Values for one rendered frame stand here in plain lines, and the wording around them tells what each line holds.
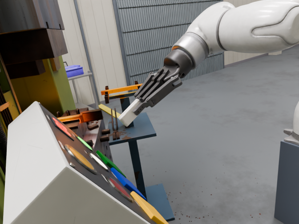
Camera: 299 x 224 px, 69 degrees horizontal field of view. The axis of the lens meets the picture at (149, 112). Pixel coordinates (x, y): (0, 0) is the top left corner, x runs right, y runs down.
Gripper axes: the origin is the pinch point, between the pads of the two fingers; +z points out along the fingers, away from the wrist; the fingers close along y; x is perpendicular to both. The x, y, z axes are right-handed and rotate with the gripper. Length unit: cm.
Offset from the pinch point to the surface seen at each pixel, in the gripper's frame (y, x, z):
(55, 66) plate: 74, 9, 0
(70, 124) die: 43.8, -7.0, 15.0
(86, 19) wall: 383, -9, -123
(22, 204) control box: -26.0, 16.4, 18.8
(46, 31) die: 35.4, 24.7, -3.4
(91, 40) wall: 384, -42, -106
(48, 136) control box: -17.1, 16.4, 14.0
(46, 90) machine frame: 75, 3, 12
